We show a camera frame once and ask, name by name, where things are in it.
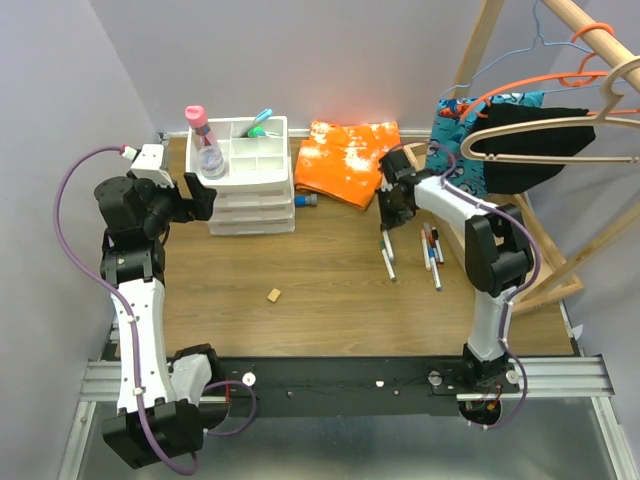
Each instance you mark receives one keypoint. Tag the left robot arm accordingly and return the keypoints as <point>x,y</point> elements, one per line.
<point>158,403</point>

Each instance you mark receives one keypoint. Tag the aluminium rail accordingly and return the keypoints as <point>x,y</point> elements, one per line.
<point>548,377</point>

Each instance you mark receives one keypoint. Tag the green white pen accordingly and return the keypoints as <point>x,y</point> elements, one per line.
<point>387,262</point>

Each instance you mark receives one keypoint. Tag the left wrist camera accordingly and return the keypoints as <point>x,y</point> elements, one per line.
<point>149,162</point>

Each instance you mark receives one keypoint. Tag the black garment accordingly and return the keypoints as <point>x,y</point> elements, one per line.
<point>564,142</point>

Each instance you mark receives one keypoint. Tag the wooden clothes rack frame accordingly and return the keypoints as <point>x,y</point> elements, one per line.
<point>558,278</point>

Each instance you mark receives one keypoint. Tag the orange folded cloth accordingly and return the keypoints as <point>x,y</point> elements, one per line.
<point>342,162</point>

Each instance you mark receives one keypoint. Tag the white drawer organizer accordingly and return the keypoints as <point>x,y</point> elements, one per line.
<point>255,196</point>

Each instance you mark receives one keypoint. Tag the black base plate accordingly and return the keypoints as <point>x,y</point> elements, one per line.
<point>290,387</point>

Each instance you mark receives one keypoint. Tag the blue wire hanger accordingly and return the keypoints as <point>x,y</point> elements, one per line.
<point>500,55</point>

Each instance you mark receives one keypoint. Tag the clear paperclip jar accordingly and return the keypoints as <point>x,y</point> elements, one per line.
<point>212,162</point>

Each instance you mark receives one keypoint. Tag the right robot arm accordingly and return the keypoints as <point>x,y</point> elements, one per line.
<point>498,256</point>

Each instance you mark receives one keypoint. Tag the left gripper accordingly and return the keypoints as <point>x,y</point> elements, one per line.
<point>188,209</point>

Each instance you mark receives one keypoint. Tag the blue grey glue stick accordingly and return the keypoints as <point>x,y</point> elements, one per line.
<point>301,201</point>

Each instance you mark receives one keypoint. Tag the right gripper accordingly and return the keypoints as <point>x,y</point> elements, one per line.
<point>387,220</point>

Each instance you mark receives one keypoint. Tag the red white pen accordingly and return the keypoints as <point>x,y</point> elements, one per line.
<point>431,240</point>

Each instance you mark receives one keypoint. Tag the blue shark print cloth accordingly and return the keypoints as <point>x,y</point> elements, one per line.
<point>448,132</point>

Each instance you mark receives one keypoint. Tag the tan eraser block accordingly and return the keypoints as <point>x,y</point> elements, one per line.
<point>274,295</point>

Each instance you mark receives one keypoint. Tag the green black highlighter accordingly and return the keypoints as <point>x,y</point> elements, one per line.
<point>257,131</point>

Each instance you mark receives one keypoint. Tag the pink cap pen tube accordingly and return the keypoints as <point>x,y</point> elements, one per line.
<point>197,119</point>

